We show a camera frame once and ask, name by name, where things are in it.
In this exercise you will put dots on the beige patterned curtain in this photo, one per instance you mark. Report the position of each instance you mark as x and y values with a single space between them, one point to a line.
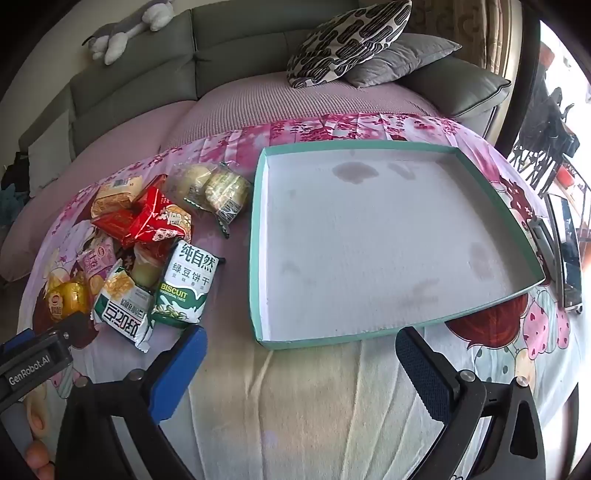
471 32

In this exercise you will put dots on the person's left hand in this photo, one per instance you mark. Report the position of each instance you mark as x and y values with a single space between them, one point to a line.
40 454

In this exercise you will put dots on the black metal rack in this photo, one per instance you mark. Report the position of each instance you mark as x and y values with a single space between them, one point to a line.
549 124

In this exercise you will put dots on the green white biscuit packet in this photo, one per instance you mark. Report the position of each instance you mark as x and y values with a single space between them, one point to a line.
184 286

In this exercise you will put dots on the dark red snack packet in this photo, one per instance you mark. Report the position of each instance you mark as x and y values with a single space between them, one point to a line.
113 224

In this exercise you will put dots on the beige biscuit packet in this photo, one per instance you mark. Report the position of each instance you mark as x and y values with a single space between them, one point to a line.
113 196

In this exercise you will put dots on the yellow bread packet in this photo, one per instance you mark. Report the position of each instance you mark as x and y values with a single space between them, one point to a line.
64 300

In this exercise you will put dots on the black white patterned pillow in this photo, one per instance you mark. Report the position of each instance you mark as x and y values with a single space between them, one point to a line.
346 41

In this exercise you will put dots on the pink floral printed blanket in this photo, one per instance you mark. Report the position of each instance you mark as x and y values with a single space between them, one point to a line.
300 392

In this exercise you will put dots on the glass metal side table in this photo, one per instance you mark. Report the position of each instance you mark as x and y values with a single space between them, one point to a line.
565 258

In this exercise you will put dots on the dark clothes pile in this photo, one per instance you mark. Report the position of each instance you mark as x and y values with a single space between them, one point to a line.
14 184

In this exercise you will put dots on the grey white plush toy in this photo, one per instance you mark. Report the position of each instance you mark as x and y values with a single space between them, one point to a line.
115 41

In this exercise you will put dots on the grey green sofa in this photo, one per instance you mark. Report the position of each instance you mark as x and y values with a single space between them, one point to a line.
240 41

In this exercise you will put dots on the grey pillow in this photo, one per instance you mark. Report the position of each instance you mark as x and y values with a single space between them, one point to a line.
406 57

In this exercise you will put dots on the pink sofa cover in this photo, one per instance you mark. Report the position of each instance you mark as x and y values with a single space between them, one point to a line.
277 101

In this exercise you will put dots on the pink snack packet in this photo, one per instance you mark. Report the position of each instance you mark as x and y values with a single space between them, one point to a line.
97 263

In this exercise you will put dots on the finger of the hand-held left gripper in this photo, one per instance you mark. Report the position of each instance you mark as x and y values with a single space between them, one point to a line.
76 330

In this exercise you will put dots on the green white walnut cake packet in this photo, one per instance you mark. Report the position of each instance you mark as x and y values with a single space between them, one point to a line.
122 314

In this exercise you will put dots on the red gold-patterned snack packet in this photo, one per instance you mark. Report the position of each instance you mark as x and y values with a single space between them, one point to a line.
161 226

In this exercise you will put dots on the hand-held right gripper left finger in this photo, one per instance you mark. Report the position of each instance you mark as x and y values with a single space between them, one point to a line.
178 369

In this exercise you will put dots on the clear green-edged cake packet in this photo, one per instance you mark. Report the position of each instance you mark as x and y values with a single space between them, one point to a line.
226 194

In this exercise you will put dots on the white cushion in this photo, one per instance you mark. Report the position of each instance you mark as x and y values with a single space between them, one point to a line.
48 147

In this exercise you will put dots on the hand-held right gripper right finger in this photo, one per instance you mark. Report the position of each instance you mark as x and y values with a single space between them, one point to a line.
422 374

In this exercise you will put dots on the teal cardboard tray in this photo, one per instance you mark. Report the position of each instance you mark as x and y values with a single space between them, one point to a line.
369 240

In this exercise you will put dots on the clear bun packet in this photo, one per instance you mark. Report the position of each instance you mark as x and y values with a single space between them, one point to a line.
194 180

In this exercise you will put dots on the pale jelly cup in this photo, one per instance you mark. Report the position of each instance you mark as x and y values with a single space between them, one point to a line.
145 274

